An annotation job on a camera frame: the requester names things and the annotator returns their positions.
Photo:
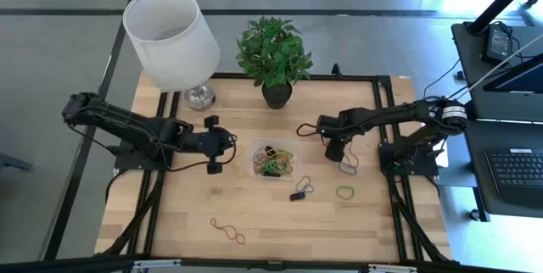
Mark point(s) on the red rubber band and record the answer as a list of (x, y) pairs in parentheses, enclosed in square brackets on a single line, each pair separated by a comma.
[(255, 160), (244, 239)]

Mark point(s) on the teal rubber band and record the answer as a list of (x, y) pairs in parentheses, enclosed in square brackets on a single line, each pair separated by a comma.
[(340, 169), (297, 186)]

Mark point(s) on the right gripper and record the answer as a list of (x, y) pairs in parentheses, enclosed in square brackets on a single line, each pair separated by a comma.
[(351, 126)]

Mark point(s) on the clear plastic bin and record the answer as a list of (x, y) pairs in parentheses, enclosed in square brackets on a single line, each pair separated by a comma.
[(251, 143)]

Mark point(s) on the green rubber band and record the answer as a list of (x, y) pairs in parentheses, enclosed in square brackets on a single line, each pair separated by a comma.
[(268, 165), (336, 192)]

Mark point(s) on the yellow rubber band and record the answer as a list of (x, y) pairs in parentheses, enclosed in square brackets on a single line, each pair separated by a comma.
[(283, 155)]

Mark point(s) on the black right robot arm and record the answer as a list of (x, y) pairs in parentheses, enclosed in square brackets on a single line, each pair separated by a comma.
[(403, 114)]

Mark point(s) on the green potted plant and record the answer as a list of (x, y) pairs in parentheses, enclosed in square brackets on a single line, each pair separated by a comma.
[(273, 52)]

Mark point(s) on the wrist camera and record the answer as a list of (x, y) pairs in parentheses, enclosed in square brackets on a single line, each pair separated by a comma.
[(226, 142), (328, 125)]

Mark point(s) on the black keyboard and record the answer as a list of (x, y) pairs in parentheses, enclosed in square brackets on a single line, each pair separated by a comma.
[(517, 171)]

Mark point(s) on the white paper sheet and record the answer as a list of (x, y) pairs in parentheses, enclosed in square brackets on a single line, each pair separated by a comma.
[(444, 160)]

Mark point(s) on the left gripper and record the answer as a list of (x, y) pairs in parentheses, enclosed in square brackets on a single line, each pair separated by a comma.
[(199, 141)]

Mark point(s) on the black power adapter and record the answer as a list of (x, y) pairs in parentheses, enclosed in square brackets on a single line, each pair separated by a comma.
[(497, 44)]

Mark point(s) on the thin white rod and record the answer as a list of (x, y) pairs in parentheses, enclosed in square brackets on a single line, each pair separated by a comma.
[(500, 65)]

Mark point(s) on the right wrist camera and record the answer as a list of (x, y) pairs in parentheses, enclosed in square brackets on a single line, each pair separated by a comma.
[(328, 125)]

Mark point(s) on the small black clamp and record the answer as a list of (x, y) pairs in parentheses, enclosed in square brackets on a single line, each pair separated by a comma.
[(336, 69)]

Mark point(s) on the black side desk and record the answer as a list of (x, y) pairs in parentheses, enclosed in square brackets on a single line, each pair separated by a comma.
[(471, 74)]

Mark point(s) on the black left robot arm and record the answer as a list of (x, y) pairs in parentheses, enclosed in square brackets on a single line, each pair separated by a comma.
[(127, 122)]

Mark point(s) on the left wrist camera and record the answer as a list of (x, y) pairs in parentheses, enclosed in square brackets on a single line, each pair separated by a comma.
[(226, 142)]

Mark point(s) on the dark laptop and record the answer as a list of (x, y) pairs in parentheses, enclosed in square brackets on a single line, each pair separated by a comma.
[(522, 78)]

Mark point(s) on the black desk caster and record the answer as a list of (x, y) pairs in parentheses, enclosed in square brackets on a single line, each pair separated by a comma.
[(475, 214)]

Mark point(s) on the white shade silver table lamp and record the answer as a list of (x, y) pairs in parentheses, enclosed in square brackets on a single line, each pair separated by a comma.
[(169, 52)]

